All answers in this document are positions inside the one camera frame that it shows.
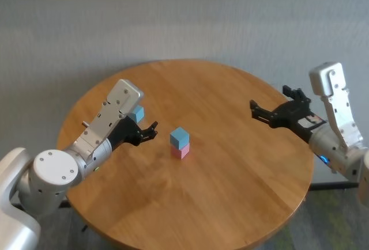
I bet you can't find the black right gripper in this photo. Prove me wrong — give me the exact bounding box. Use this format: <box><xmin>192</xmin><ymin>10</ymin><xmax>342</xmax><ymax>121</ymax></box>
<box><xmin>249</xmin><ymin>85</ymin><xmax>329</xmax><ymax>145</ymax></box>

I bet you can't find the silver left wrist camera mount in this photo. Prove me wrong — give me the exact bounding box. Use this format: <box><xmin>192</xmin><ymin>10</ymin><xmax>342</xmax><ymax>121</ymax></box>
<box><xmin>69</xmin><ymin>79</ymin><xmax>146</xmax><ymax>160</ymax></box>

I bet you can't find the pink building block cube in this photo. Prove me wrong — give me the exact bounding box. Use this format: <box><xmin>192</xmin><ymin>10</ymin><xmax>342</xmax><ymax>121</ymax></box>
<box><xmin>170</xmin><ymin>142</ymin><xmax>191</xmax><ymax>161</ymax></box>

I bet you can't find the blue building block cube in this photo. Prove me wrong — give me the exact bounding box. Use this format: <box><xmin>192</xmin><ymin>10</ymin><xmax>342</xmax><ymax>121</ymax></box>
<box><xmin>169</xmin><ymin>127</ymin><xmax>191</xmax><ymax>150</ymax></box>
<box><xmin>126</xmin><ymin>104</ymin><xmax>145</xmax><ymax>124</ymax></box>

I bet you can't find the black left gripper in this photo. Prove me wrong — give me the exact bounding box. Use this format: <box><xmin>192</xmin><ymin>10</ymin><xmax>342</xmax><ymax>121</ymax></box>
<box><xmin>108</xmin><ymin>115</ymin><xmax>159</xmax><ymax>150</ymax></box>

